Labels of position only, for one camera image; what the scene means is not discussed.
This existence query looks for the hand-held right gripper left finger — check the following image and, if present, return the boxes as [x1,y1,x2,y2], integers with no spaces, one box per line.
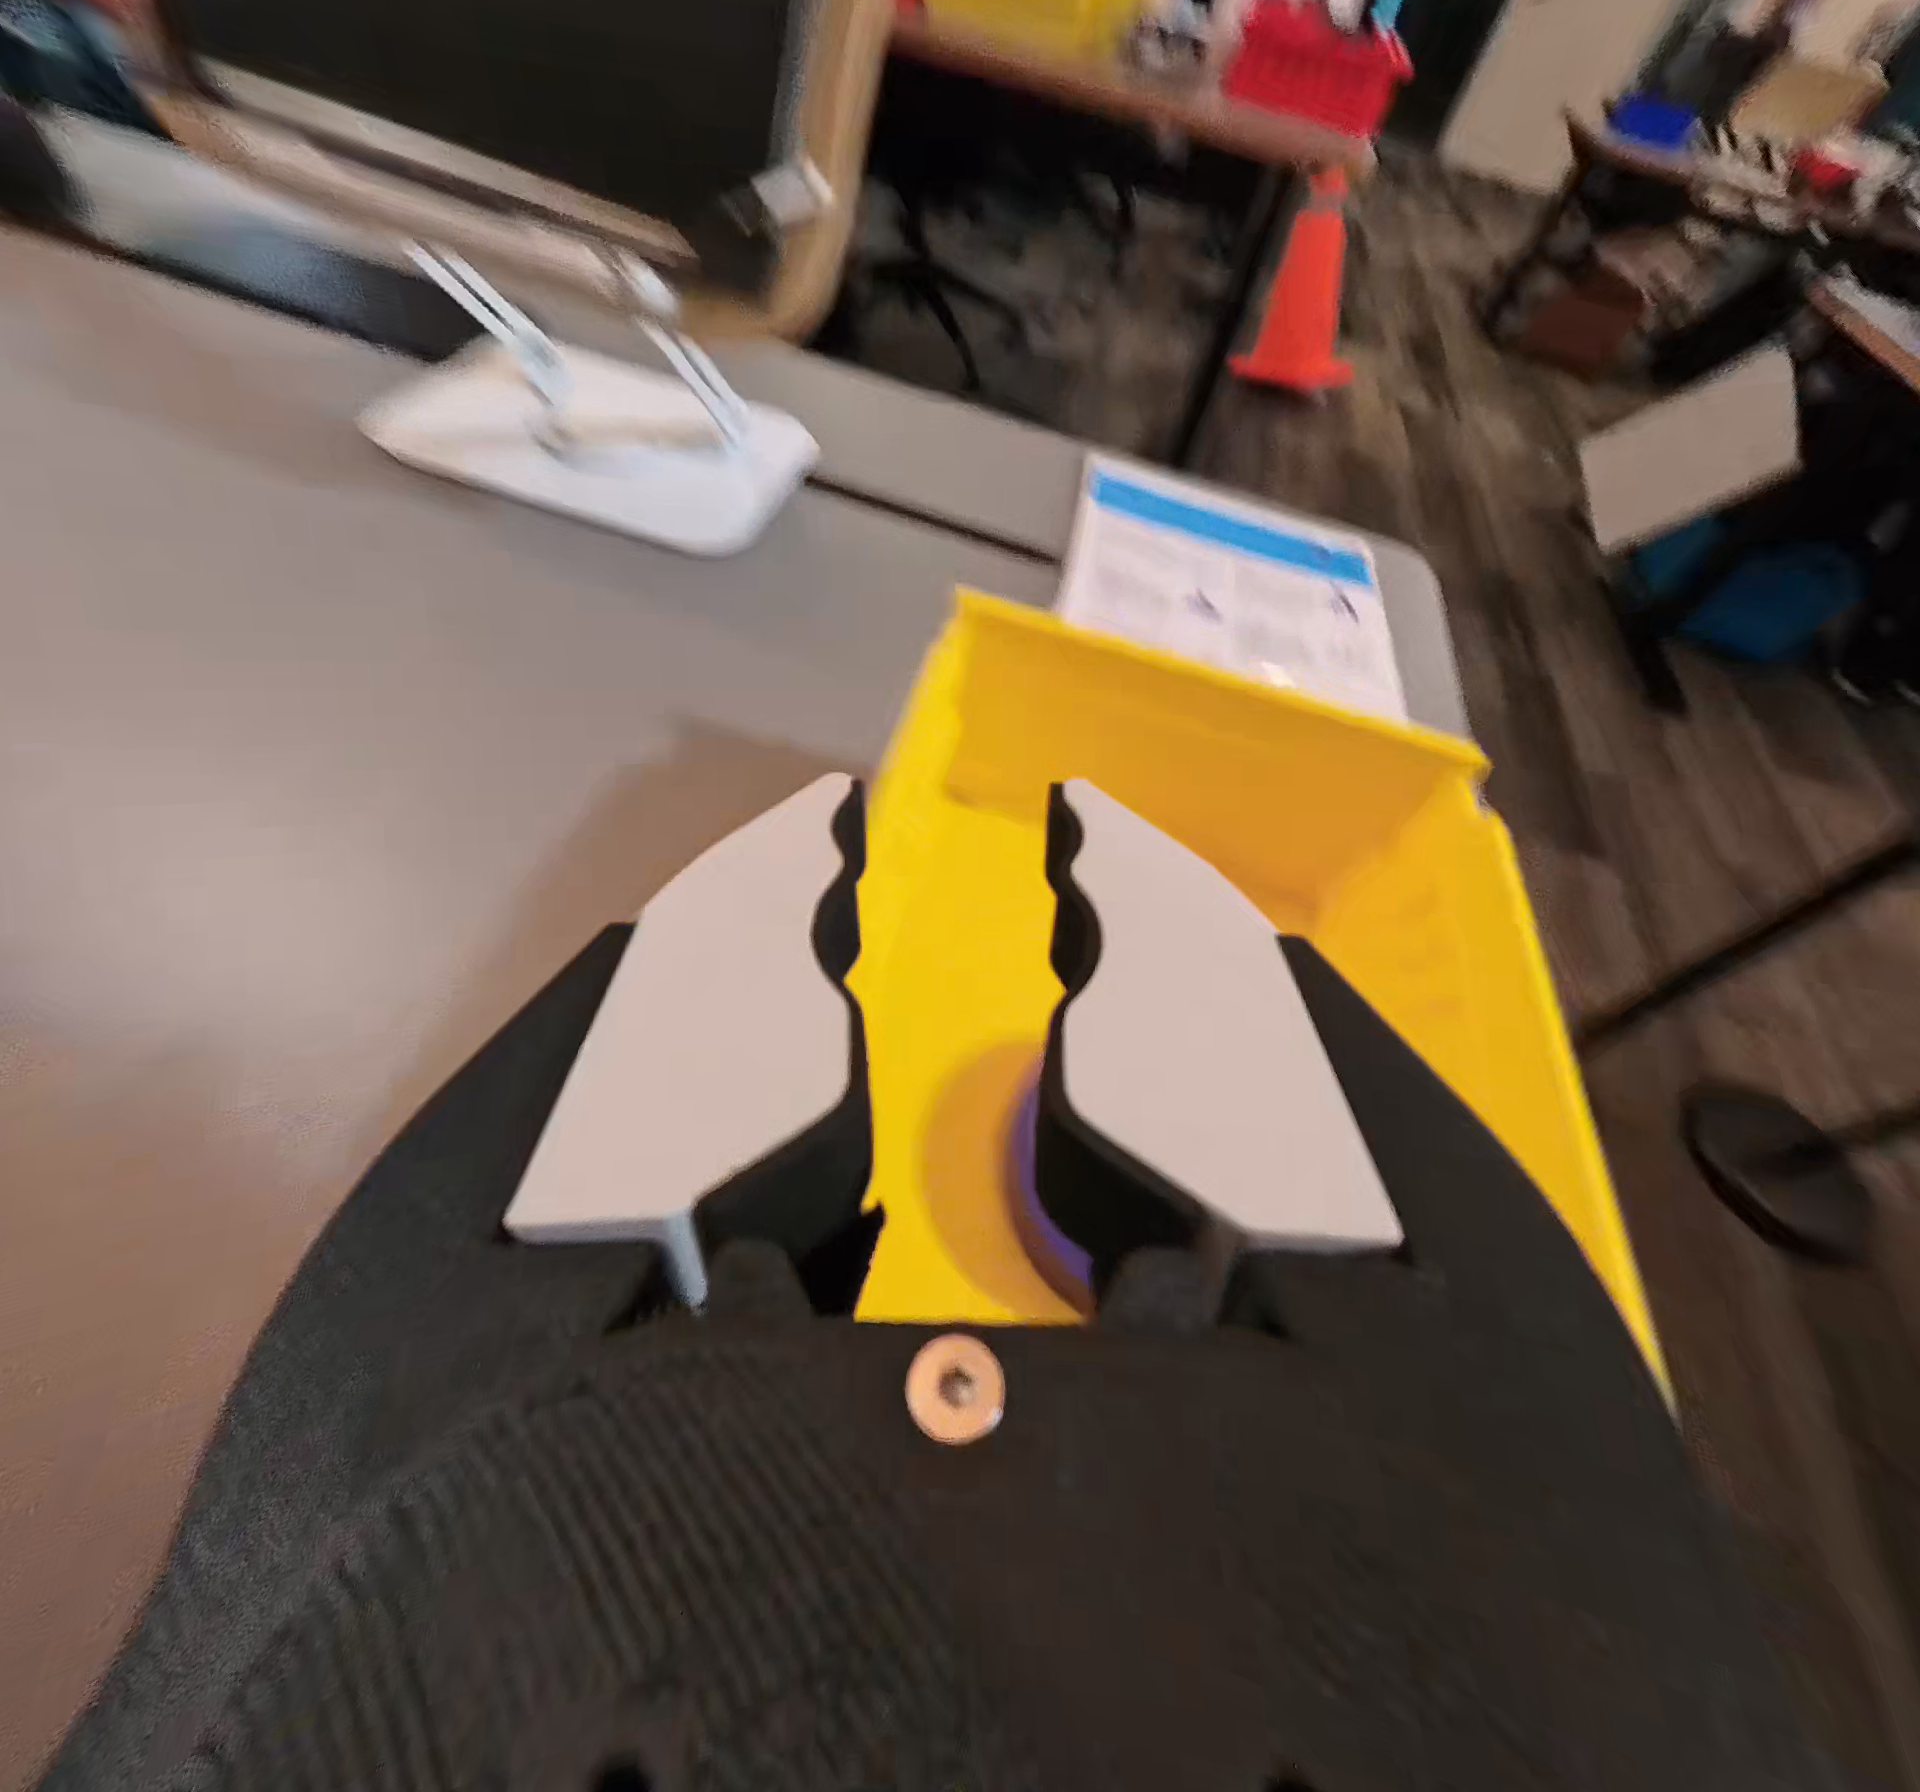
[499,770,874,1309]

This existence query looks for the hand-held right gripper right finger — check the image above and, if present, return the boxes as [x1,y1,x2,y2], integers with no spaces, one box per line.
[1040,775,1409,1253]

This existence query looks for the purple tape roll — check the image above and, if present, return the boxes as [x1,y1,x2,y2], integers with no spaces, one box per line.
[923,1043,1100,1322]

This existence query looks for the yellow plastic bin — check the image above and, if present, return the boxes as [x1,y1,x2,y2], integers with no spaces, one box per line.
[852,586,1674,1403]

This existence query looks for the grey desk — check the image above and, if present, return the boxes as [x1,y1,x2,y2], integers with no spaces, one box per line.
[0,222,1479,1792]

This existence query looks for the printed paper sheet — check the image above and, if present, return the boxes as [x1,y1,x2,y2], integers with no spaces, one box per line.
[1055,454,1411,720]

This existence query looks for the white tilting stand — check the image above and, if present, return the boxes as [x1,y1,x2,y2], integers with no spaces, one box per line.
[358,158,821,558]

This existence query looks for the orange traffic cone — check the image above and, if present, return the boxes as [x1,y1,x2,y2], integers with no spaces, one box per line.
[1229,164,1357,397]

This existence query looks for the wooden background table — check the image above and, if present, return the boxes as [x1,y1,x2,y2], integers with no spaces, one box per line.
[893,13,1384,466]

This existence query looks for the red plastic bin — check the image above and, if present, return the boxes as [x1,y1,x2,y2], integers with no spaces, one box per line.
[1223,0,1415,136]

